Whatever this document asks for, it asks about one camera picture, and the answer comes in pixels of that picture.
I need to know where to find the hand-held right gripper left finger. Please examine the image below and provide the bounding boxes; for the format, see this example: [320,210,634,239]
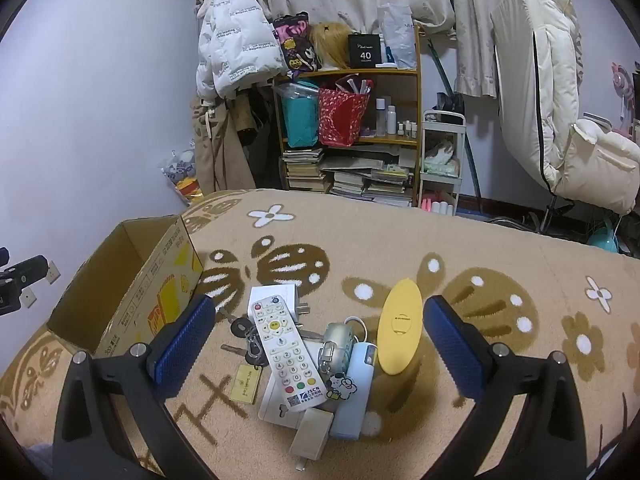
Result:
[52,294,217,480]

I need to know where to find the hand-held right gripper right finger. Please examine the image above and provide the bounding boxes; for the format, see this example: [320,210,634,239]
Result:
[422,295,601,480]

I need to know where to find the yellow oval case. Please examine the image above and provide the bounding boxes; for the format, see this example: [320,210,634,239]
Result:
[376,278,426,376]

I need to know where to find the cardboard box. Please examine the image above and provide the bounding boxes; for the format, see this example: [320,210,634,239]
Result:
[47,215,205,361]

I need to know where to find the white remote control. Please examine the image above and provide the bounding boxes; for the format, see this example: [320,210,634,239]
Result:
[248,297,327,413]

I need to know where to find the light blue power bank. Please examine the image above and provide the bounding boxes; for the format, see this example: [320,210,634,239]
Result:
[330,342,378,440]

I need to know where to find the white power adapter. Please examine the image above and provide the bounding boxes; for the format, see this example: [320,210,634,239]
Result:
[248,284,311,318]

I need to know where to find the glittery earbuds case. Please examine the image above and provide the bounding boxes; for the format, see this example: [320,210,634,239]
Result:
[318,322,357,368]

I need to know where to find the cartoon dog charm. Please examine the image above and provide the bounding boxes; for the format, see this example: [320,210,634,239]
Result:
[326,372,356,402]

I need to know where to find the small white charger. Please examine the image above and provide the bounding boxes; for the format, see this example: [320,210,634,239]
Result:
[290,407,335,461]

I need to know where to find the black head key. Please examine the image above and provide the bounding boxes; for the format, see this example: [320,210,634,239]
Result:
[218,308,257,339]

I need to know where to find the brass key tag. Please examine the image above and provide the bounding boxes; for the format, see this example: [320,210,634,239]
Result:
[231,364,263,405]

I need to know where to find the pink bottles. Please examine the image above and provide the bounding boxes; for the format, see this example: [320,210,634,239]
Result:
[421,197,456,216]

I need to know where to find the bag of plush toys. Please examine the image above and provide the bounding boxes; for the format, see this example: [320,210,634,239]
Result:
[160,137,203,206]

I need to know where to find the pile of magazines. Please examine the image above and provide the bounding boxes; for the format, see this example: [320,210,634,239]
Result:
[320,150,416,207]

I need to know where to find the teal basin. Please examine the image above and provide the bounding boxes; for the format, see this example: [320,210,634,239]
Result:
[590,217,623,253]

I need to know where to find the beige coat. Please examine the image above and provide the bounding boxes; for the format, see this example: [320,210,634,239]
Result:
[190,95,256,206]

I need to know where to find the stack of books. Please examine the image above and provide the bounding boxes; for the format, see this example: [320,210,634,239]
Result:
[280,147,331,193]

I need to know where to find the white cart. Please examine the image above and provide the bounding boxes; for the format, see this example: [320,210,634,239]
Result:
[419,110,467,216]

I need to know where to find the wooden shelf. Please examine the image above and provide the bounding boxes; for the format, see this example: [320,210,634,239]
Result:
[271,25,423,208]

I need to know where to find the dark hanging garment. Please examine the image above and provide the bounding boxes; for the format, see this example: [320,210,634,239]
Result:
[234,85,277,147]

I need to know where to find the teal bag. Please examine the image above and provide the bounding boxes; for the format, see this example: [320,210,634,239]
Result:
[281,95,321,148]

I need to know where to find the red patterned bag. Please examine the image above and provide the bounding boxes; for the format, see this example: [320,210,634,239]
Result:
[318,87,370,148]

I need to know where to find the cream padded lounge chair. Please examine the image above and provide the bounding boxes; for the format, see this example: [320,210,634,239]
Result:
[490,0,640,216]

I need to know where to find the black box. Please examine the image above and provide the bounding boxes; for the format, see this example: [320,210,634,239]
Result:
[348,33,383,67]

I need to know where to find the pink fan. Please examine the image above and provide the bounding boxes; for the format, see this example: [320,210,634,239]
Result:
[610,62,639,126]

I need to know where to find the white puffer jacket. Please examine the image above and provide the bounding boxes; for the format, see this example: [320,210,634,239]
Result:
[196,0,288,101]

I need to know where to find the white plastic bag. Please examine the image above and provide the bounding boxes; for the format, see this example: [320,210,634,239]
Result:
[377,2,417,70]

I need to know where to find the purple patterned bag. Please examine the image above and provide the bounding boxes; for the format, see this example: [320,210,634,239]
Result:
[272,12,321,73]

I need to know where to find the blonde wig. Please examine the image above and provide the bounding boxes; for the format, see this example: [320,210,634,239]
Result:
[307,22,351,70]

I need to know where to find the white cable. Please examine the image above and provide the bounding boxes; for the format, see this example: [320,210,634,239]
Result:
[345,316,369,344]

